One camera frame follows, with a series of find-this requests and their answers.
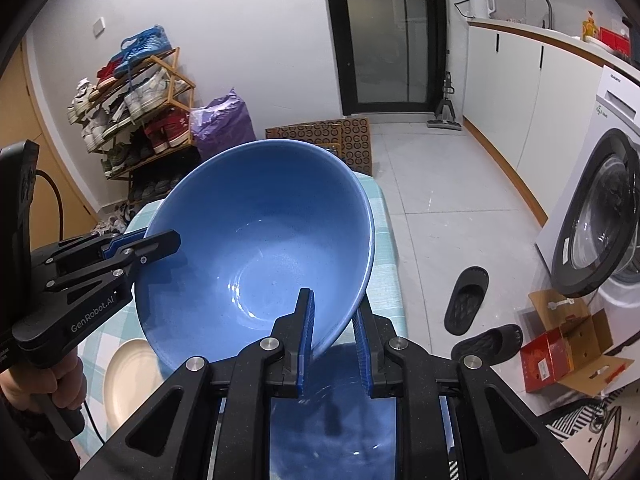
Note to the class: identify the beige speckled plate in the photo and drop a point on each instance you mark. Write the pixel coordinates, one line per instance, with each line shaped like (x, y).
(130, 385)

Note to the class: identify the blue ceramic bowl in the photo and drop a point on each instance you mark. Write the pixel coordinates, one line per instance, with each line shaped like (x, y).
(260, 220)
(335, 410)

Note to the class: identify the white electric kettle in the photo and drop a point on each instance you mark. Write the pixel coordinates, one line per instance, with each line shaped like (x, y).
(480, 2)

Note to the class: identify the black framed glass door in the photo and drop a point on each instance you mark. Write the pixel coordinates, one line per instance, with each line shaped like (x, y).
(385, 35)

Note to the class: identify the person's left forearm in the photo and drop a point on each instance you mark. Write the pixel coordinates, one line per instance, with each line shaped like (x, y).
(25, 445)

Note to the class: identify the chrome faucet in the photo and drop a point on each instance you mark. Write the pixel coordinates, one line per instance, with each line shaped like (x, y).
(550, 15)

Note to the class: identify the yellow bottle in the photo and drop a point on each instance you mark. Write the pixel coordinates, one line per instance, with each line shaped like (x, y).
(590, 27)

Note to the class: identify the black and white patterned rug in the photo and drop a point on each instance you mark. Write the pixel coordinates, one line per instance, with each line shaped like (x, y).
(590, 440)

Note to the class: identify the pile of dark sneakers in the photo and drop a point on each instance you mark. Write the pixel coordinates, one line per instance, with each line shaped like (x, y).
(112, 220)

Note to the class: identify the grey upright vacuum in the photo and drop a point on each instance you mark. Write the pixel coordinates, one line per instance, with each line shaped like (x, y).
(445, 110)

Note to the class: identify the teal checked tablecloth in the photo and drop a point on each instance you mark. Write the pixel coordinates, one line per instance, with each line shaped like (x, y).
(385, 270)

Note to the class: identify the white washing machine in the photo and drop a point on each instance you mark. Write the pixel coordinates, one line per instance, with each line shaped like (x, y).
(610, 135)

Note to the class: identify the black slipper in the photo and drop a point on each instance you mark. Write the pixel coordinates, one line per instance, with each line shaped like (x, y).
(490, 342)
(465, 300)

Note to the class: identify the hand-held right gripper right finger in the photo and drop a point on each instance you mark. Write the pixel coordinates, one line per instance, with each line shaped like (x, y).
(364, 360)

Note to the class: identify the white base cabinet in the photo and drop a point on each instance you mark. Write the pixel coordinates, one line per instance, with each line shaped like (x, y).
(515, 85)

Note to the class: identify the person's left hand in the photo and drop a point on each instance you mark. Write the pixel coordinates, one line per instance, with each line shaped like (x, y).
(70, 382)

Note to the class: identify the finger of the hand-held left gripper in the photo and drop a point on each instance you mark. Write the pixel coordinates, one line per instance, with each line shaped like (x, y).
(160, 247)
(125, 245)

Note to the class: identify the white wall switch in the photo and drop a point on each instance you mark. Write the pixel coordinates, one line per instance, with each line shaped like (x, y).
(99, 26)

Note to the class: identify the purple plastic bag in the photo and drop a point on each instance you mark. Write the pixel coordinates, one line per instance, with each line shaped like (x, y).
(225, 125)

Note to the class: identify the red and brown cardboard box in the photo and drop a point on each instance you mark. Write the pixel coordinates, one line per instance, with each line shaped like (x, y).
(545, 360)

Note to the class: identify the wooden shoe rack with shoes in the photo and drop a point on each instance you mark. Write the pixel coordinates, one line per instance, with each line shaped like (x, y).
(170, 127)

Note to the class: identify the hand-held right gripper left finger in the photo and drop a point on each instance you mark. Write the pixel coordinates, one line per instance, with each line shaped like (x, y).
(307, 345)

